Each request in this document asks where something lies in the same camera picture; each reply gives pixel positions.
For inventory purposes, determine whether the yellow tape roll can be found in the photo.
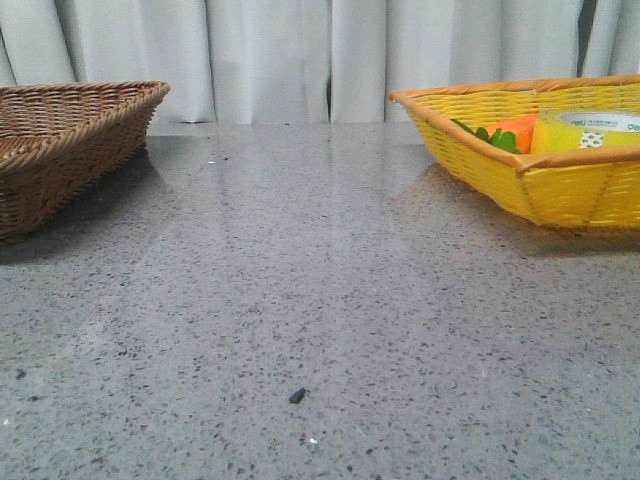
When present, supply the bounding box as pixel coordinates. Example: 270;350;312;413
530;110;639;154

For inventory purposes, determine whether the orange toy carrot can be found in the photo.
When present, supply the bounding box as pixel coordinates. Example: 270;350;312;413
453;113;537;154

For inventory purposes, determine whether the brown wicker basket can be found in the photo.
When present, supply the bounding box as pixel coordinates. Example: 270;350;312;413
1;81;170;244

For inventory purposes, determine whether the yellow wicker basket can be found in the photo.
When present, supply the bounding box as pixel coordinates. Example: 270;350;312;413
390;74;639;228

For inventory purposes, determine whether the white curtain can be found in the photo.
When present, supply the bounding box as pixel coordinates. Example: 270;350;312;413
1;0;639;124

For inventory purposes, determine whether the small black debris piece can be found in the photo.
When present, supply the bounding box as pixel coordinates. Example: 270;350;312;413
288;387;307;404

